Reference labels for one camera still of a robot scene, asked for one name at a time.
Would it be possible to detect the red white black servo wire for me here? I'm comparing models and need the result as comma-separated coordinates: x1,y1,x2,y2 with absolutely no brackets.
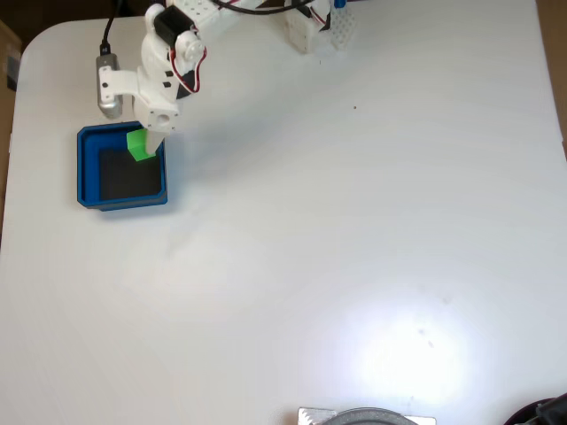
169,43,208,95

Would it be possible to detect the thin black cable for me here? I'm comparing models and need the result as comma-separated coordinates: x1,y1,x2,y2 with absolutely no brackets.
211,0,314,17

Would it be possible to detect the silver metal plate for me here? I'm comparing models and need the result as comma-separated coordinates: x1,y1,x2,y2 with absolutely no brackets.
297,406,438,425

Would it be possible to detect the blue box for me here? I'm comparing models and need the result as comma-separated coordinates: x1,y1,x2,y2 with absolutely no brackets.
76,120,169,213

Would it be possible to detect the white perforated plate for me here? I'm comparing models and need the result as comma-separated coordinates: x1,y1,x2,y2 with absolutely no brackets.
330,6,356,50

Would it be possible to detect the cardboard box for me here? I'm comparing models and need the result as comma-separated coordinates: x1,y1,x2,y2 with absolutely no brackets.
0,19,23,94

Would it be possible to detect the silver camera with white bracket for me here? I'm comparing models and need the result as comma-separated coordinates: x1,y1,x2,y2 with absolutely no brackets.
95,53,143,120

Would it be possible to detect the green cube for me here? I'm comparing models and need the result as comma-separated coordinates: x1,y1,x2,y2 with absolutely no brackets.
126,127,157,162

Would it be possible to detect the dark object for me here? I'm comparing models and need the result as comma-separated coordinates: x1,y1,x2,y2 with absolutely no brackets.
504,391,567,425

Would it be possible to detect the grey round object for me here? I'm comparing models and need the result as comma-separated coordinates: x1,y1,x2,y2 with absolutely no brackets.
325,406,420,425

